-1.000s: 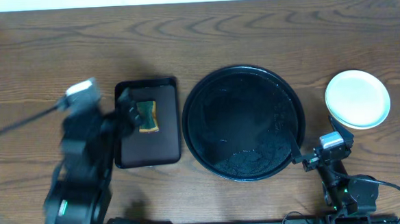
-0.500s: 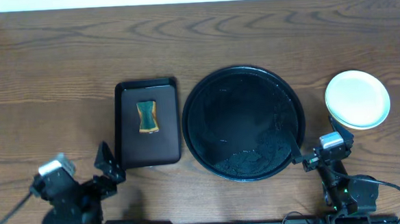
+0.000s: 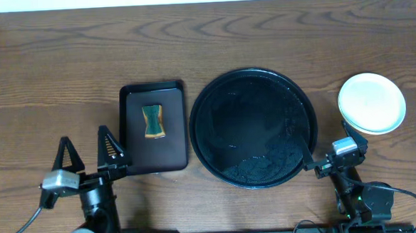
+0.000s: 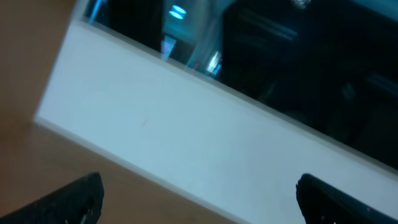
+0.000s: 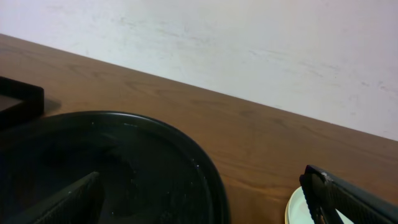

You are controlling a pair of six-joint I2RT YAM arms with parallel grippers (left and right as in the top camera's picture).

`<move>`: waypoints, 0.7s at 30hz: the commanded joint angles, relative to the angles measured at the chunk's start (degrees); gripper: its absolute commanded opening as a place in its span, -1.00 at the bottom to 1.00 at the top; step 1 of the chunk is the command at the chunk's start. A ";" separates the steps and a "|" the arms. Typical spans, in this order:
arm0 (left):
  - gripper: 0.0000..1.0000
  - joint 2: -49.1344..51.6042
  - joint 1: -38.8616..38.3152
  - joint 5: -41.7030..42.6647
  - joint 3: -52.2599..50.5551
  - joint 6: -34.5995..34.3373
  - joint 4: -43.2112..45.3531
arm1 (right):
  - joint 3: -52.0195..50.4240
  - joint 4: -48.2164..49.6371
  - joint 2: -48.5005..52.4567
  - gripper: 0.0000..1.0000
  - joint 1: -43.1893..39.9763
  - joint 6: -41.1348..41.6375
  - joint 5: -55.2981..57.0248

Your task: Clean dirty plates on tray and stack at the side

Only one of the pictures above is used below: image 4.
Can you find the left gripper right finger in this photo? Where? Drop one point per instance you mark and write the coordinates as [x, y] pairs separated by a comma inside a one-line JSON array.
[[320, 203]]

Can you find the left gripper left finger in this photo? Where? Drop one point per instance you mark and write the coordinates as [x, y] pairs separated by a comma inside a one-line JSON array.
[[79, 202]]

